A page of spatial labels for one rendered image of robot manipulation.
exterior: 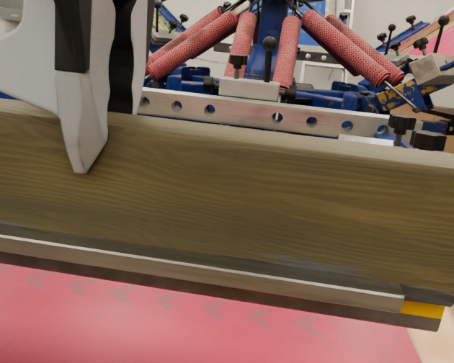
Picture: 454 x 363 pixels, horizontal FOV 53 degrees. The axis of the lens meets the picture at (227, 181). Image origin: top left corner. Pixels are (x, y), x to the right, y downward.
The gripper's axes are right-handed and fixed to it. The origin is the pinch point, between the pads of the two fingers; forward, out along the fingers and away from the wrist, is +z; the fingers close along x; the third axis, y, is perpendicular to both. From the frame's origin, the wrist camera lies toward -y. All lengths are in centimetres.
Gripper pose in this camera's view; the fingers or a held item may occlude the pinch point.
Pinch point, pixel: (111, 141)
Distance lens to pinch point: 25.2
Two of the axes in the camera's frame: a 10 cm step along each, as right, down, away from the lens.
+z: -1.0, 9.5, 3.0
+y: -9.8, -1.4, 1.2
